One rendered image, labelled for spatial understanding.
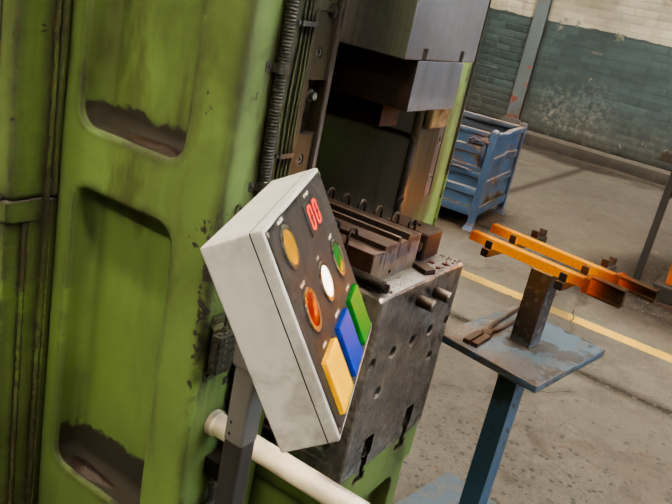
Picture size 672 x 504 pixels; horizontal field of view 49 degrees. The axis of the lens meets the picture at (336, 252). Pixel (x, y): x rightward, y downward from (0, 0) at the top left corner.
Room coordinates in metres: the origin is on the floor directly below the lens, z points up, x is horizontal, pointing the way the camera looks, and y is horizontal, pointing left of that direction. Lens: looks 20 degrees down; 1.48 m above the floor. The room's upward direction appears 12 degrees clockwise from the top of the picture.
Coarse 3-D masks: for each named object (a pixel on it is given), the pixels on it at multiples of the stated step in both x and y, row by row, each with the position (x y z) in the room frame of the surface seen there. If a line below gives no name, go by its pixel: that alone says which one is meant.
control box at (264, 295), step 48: (288, 192) 0.98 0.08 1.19; (240, 240) 0.79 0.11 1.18; (336, 240) 1.08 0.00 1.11; (240, 288) 0.79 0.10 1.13; (288, 288) 0.80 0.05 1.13; (336, 288) 0.99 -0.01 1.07; (240, 336) 0.79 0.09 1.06; (288, 336) 0.78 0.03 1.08; (336, 336) 0.91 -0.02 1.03; (288, 384) 0.78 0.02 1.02; (288, 432) 0.78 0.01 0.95; (336, 432) 0.78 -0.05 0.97
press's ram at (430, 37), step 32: (352, 0) 1.42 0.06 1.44; (384, 0) 1.39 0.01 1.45; (416, 0) 1.36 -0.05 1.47; (448, 0) 1.45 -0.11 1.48; (480, 0) 1.57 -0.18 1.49; (352, 32) 1.41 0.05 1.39; (384, 32) 1.38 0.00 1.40; (416, 32) 1.37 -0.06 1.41; (448, 32) 1.48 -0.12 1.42; (480, 32) 1.61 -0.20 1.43
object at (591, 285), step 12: (480, 240) 1.83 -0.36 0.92; (492, 240) 1.81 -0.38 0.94; (504, 252) 1.78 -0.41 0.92; (516, 252) 1.76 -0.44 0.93; (528, 252) 1.77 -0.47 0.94; (528, 264) 1.74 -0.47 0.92; (540, 264) 1.72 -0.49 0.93; (552, 264) 1.71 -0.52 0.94; (576, 276) 1.66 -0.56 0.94; (588, 276) 1.66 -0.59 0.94; (588, 288) 1.64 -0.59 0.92; (600, 288) 1.63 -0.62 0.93; (612, 288) 1.62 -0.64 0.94; (624, 288) 1.61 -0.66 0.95; (600, 300) 1.62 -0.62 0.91; (612, 300) 1.61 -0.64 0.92
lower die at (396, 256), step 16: (352, 208) 1.65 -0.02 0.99; (352, 224) 1.54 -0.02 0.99; (368, 224) 1.53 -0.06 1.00; (352, 240) 1.46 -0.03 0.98; (368, 240) 1.46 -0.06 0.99; (384, 240) 1.47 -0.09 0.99; (400, 240) 1.49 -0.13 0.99; (416, 240) 1.55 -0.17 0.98; (352, 256) 1.42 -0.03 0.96; (368, 256) 1.40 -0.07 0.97; (384, 256) 1.44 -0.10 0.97; (400, 256) 1.50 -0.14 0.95; (368, 272) 1.40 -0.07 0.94; (384, 272) 1.45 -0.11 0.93
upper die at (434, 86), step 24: (360, 48) 1.46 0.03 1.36; (336, 72) 1.48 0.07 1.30; (360, 72) 1.46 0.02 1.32; (384, 72) 1.43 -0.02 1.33; (408, 72) 1.40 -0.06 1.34; (432, 72) 1.46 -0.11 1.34; (456, 72) 1.55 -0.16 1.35; (360, 96) 1.45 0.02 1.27; (384, 96) 1.42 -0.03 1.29; (408, 96) 1.40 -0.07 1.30; (432, 96) 1.48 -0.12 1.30
